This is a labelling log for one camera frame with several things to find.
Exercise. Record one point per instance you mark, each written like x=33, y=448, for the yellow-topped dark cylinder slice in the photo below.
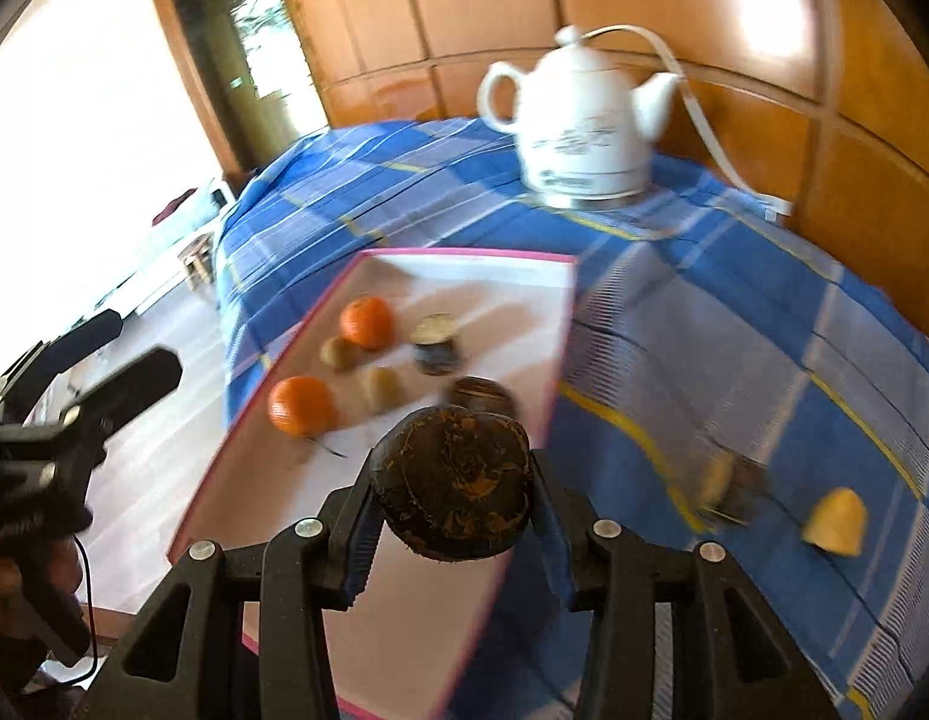
x=434, y=349

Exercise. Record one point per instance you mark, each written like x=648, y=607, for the wooden framed glass door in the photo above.
x=239, y=52

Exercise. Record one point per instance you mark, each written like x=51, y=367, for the wooden panel headboard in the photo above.
x=472, y=0

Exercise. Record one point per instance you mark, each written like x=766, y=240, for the small brown kiwi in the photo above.
x=380, y=388
x=341, y=352

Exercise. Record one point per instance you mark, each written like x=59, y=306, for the small dark brown round food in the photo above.
x=476, y=394

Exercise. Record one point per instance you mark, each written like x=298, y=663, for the white tray with pink rim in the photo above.
x=494, y=292

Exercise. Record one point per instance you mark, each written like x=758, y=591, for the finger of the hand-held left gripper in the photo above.
x=89, y=334
x=134, y=382

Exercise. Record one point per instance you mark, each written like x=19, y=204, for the small wooden stool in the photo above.
x=197, y=261

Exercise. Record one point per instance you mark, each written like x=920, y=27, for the person's left hand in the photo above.
x=3, y=600

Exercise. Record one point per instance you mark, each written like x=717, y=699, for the dark brown yellow-faced chunk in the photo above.
x=731, y=491

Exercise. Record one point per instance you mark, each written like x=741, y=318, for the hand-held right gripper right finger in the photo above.
x=551, y=540

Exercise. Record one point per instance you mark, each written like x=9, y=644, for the blue plaid blanket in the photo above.
x=734, y=300

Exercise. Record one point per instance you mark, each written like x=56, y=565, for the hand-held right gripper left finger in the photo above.
x=359, y=555

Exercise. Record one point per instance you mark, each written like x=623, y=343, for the white ceramic kettle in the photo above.
x=577, y=127

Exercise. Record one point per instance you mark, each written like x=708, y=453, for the yellow wedge slice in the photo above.
x=836, y=525

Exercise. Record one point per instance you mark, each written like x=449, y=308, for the large dark brown round food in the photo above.
x=449, y=487

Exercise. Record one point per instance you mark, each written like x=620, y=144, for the orange mandarin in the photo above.
x=367, y=322
x=301, y=405

